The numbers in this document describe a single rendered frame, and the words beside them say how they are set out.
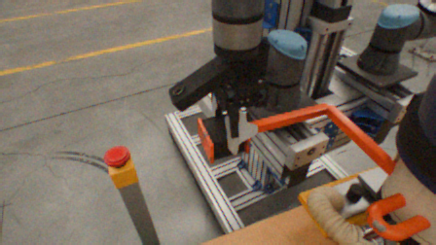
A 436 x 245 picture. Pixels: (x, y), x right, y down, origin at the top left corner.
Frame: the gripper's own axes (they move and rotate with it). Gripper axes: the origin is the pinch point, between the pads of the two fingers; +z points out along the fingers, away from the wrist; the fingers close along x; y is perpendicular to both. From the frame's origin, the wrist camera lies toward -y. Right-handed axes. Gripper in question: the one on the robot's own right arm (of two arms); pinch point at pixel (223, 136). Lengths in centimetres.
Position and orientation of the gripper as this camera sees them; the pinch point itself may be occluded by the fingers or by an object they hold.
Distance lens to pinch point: 54.8
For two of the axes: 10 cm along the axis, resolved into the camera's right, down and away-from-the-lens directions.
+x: -3.5, -6.2, 7.0
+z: 0.0, 7.5, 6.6
